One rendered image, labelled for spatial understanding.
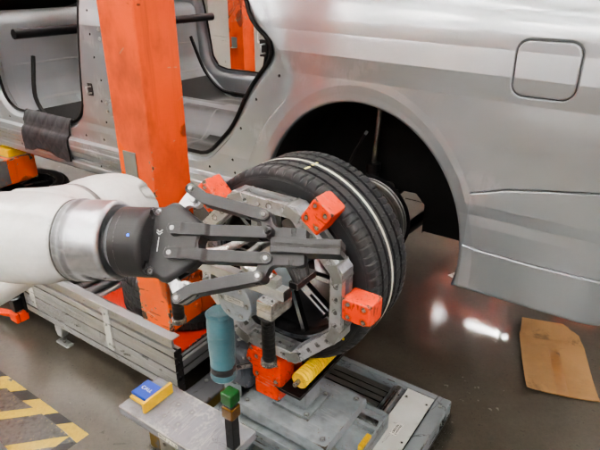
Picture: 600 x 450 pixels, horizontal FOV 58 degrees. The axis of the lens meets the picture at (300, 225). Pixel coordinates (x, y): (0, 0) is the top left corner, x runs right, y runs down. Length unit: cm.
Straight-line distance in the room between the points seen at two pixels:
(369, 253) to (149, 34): 89
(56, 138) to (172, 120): 148
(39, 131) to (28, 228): 272
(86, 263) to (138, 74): 116
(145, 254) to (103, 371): 224
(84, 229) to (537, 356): 258
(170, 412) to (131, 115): 93
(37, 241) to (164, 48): 120
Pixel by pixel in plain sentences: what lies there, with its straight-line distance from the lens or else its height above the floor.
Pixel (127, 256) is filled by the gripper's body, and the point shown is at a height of 145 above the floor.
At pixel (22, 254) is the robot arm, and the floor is 144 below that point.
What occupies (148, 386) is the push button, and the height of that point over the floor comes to 48.
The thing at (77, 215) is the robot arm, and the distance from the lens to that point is 60.
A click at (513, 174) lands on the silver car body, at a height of 117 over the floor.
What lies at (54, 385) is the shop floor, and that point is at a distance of 280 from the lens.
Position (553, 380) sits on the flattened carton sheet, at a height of 1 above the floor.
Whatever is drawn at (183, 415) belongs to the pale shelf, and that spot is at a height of 45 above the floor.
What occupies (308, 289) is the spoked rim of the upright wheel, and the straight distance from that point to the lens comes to 172.
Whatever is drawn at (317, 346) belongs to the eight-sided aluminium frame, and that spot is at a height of 68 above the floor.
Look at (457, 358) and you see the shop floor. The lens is 282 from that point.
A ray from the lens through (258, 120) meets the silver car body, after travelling 213.
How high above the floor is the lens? 170
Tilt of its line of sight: 25 degrees down
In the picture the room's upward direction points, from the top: straight up
